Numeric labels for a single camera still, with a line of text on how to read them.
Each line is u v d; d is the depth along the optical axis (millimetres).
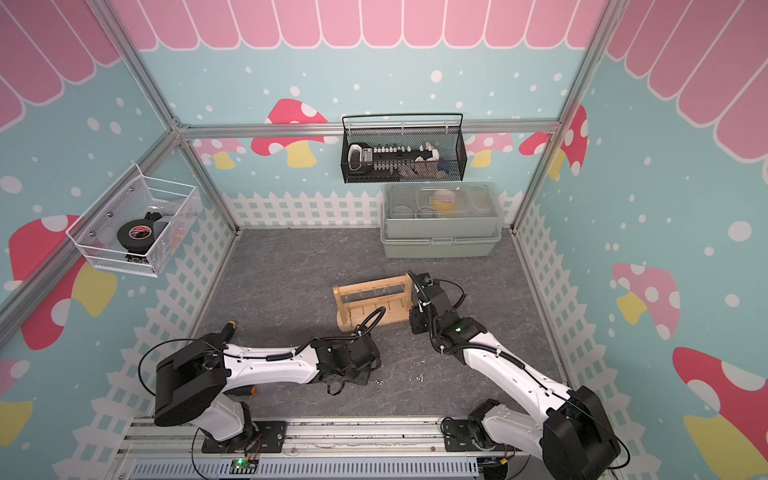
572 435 392
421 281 709
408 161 874
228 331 917
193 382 436
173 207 731
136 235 709
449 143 948
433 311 612
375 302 896
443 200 1058
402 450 740
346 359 649
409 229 1006
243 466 728
